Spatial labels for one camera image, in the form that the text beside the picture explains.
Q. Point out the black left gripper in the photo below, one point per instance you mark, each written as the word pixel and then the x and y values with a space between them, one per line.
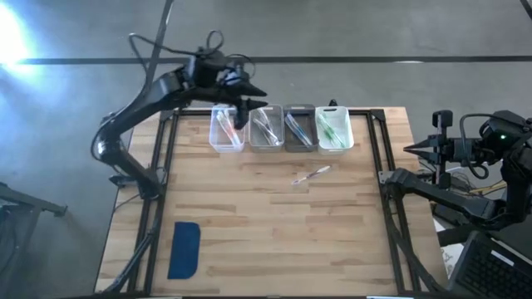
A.
pixel 230 94

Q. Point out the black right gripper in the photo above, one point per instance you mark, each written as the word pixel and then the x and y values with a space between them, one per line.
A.
pixel 453 150

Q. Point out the blue toothbrush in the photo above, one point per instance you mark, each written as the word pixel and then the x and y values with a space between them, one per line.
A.
pixel 292 124
pixel 303 137
pixel 297 129

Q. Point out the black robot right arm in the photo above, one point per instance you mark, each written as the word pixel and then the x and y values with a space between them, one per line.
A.
pixel 449 197

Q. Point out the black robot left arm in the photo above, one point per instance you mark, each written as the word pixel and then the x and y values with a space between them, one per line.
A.
pixel 137 108

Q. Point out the light grey plastic bin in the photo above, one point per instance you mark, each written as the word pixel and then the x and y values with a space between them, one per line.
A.
pixel 255 143

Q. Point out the clear plastic bin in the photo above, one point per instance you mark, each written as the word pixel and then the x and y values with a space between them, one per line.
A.
pixel 217 143

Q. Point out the dark grey plastic bin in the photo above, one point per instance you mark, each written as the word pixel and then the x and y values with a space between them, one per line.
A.
pixel 290 144

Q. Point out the black power brick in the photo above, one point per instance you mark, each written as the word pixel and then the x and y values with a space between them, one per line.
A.
pixel 446 216

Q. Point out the white plastic bin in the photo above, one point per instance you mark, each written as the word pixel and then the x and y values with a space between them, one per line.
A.
pixel 345 122

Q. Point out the black support bar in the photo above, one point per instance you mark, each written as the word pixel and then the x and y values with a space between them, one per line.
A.
pixel 461 236

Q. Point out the white paper sheet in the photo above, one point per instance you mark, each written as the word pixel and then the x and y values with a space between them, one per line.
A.
pixel 451 259

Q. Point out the grey laptop screen back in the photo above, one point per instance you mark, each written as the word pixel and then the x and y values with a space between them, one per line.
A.
pixel 517 245

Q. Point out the open black keyboard laptop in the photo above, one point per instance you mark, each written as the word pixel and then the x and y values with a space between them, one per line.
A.
pixel 490 270

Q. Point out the dark blue mat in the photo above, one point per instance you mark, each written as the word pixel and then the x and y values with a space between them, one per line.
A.
pixel 184 249

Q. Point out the black metal stand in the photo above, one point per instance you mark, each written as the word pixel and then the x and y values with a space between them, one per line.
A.
pixel 25 199

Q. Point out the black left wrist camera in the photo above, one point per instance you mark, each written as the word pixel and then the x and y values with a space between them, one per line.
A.
pixel 232 75

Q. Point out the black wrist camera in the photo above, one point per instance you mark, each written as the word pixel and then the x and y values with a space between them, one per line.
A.
pixel 232 75
pixel 441 118

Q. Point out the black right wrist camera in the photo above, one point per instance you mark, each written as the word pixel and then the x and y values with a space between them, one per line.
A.
pixel 441 118

